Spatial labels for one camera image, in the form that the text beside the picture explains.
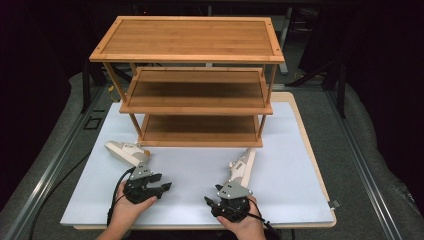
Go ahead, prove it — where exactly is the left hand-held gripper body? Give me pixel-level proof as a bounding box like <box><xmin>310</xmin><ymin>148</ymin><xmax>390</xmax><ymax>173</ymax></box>
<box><xmin>122</xmin><ymin>161</ymin><xmax>165</xmax><ymax>205</ymax></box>

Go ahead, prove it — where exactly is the black floor cable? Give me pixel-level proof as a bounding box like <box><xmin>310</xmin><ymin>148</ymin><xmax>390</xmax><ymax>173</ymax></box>
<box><xmin>29</xmin><ymin>152</ymin><xmax>92</xmax><ymax>240</ymax></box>

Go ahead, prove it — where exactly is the person's left hand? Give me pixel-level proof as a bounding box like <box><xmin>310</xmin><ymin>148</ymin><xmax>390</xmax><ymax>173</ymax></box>
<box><xmin>109</xmin><ymin>180</ymin><xmax>158</xmax><ymax>230</ymax></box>

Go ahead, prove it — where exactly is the black stand leg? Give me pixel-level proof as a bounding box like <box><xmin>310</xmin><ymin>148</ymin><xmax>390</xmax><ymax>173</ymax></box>
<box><xmin>335</xmin><ymin>63</ymin><xmax>346</xmax><ymax>118</ymax></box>
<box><xmin>81</xmin><ymin>59</ymin><xmax>92</xmax><ymax>114</ymax></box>

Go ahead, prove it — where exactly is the white table mat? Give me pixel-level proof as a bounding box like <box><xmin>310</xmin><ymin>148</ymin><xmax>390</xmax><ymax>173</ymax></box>
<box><xmin>59</xmin><ymin>101</ymin><xmax>336</xmax><ymax>227</ymax></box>

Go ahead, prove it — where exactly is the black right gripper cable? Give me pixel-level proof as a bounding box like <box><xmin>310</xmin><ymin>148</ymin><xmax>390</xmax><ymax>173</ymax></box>
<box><xmin>247</xmin><ymin>197</ymin><xmax>283</xmax><ymax>238</ymax></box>

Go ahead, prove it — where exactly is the metal rail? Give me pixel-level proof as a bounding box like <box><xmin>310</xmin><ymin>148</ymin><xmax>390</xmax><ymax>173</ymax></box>
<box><xmin>3</xmin><ymin>87</ymin><xmax>105</xmax><ymax>240</ymax></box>
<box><xmin>324</xmin><ymin>87</ymin><xmax>403</xmax><ymax>240</ymax></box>

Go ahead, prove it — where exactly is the white stand leg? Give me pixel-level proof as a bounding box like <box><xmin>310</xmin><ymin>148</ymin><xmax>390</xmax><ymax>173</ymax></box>
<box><xmin>278</xmin><ymin>8</ymin><xmax>292</xmax><ymax>75</ymax></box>

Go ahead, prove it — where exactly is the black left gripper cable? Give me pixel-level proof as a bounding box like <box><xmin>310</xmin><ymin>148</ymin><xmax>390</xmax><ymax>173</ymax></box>
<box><xmin>106</xmin><ymin>166</ymin><xmax>137</xmax><ymax>227</ymax></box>

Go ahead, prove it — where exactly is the three-tier wooden shoe rack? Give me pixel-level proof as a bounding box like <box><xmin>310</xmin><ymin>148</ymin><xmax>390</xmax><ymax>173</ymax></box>
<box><xmin>89</xmin><ymin>15</ymin><xmax>285</xmax><ymax>149</ymax></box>

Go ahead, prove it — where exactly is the person's right hand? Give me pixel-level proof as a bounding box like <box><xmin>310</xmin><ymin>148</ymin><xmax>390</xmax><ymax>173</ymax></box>
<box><xmin>216</xmin><ymin>195</ymin><xmax>268</xmax><ymax>240</ymax></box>

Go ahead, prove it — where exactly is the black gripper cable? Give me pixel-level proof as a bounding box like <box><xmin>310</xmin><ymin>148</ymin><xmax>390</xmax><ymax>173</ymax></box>
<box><xmin>106</xmin><ymin>166</ymin><xmax>137</xmax><ymax>227</ymax></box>
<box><xmin>247</xmin><ymin>197</ymin><xmax>283</xmax><ymax>238</ymax></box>

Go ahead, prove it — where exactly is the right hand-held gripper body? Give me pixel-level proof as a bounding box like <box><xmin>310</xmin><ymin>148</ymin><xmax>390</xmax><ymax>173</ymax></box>
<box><xmin>212</xmin><ymin>180</ymin><xmax>254</xmax><ymax>224</ymax></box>

